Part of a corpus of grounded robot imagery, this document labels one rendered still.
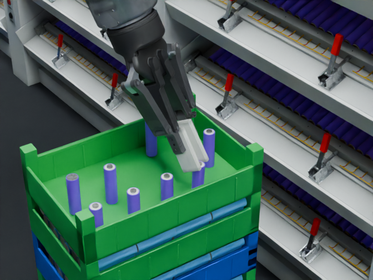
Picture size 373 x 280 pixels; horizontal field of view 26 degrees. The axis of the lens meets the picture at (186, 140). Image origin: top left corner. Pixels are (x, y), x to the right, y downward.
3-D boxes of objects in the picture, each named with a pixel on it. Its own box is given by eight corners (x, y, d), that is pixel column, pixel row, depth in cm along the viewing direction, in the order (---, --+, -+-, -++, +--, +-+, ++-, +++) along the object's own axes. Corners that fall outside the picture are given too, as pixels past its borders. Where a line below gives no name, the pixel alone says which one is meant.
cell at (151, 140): (142, 120, 126) (144, 153, 130) (149, 125, 125) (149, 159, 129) (152, 116, 127) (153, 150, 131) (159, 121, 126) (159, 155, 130)
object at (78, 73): (149, 150, 197) (130, 113, 187) (29, 55, 237) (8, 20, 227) (210, 99, 202) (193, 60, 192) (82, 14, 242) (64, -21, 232)
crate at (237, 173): (85, 266, 109) (81, 221, 105) (24, 189, 123) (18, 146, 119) (262, 191, 123) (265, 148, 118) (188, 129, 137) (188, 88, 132)
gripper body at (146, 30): (124, 11, 115) (150, 69, 118) (92, 35, 108) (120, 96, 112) (166, -1, 110) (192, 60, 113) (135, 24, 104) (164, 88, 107)
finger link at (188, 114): (137, 58, 113) (142, 52, 114) (172, 123, 117) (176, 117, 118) (159, 52, 110) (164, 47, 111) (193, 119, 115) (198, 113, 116)
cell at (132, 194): (132, 231, 115) (130, 195, 111) (126, 224, 116) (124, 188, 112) (143, 226, 115) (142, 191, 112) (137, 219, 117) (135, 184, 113)
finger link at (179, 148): (172, 118, 113) (162, 129, 111) (186, 149, 115) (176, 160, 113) (164, 120, 114) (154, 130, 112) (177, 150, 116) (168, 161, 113)
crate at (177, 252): (90, 308, 114) (85, 266, 109) (30, 229, 128) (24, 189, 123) (259, 231, 127) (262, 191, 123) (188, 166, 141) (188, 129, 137)
